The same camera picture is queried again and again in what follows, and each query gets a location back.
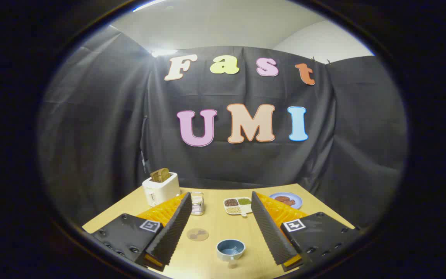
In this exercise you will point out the blue plate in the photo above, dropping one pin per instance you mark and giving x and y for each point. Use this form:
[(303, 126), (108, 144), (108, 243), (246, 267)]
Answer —
[(297, 202)]

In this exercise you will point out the white divided snack dish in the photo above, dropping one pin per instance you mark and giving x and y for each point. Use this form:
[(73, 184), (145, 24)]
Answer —
[(238, 207)]

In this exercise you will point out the brown bread slice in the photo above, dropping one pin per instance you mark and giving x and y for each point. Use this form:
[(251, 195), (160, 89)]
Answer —
[(165, 173), (155, 177)]

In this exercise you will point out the ribbed clear glass holder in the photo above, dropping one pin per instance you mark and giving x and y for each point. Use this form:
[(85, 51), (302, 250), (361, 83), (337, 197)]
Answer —
[(198, 204)]

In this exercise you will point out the brown food piece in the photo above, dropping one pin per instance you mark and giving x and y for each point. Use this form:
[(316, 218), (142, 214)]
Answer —
[(290, 202), (281, 198)]

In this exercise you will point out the white toaster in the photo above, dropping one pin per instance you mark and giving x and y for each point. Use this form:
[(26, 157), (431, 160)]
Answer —
[(163, 190)]

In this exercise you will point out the round cork coaster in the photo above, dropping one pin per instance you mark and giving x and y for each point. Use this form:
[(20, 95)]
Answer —
[(197, 235)]

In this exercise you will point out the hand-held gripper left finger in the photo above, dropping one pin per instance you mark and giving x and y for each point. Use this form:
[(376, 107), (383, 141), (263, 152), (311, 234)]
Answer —
[(170, 236)]

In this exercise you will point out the white cup blue inside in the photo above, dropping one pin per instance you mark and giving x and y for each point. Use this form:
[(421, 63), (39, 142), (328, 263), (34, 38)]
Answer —
[(230, 250)]

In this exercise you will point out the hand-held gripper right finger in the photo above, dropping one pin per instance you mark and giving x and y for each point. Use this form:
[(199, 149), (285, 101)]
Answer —
[(271, 236)]

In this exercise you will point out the black backdrop cloth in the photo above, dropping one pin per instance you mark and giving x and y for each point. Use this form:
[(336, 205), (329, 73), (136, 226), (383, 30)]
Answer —
[(110, 135)]

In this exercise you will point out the wooden table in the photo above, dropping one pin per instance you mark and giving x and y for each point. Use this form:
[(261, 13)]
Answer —
[(217, 221)]

